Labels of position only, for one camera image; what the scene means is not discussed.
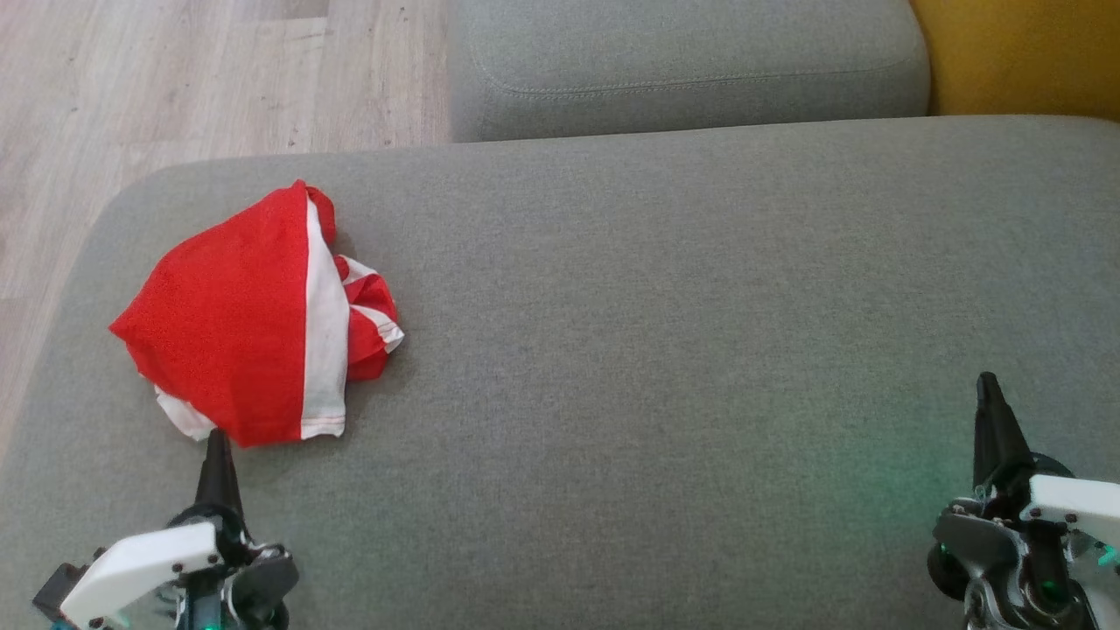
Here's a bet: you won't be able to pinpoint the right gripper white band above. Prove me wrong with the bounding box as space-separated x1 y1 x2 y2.
927 372 1120 630

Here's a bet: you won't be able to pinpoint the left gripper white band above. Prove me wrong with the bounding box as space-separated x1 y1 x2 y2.
59 429 300 630

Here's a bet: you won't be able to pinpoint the red white shorts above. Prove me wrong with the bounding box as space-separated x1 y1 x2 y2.
108 179 405 449

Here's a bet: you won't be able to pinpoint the large grey sofa seat cushion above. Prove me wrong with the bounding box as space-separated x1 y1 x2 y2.
0 115 1120 630

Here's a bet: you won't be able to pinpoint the large yellow sofa backrest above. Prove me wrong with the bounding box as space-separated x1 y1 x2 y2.
908 0 1120 122

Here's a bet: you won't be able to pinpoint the grey sofa back cushion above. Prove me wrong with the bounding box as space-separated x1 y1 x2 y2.
448 0 931 144

